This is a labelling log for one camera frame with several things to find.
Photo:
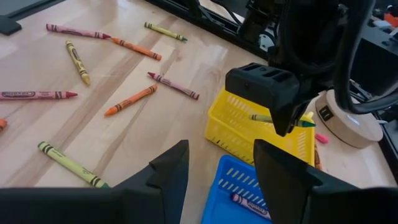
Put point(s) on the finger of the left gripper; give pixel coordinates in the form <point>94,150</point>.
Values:
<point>264,84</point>

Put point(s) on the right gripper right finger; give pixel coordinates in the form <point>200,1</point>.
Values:
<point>311,202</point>

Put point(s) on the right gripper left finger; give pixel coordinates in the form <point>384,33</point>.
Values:
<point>140,202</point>

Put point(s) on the yellow-green crayon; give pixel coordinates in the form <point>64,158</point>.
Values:
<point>73,165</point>
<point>165,31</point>
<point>259,118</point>

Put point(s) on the pink crayon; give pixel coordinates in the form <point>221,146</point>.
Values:
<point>248,205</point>

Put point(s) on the orange crayon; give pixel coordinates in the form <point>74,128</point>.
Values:
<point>136,48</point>
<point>130,100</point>

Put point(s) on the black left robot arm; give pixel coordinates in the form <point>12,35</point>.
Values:
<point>258,21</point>

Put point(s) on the yellow plastic basket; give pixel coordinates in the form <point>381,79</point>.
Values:
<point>236,124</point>

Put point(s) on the small red crayon piece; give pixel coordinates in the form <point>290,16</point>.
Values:
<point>321,138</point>

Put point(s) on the white shade table lamp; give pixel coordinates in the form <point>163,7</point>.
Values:
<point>345,127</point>

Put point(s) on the blue plastic basket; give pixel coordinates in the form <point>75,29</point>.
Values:
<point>224,193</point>

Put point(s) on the yellow crayon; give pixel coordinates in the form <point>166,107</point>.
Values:
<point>77,62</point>

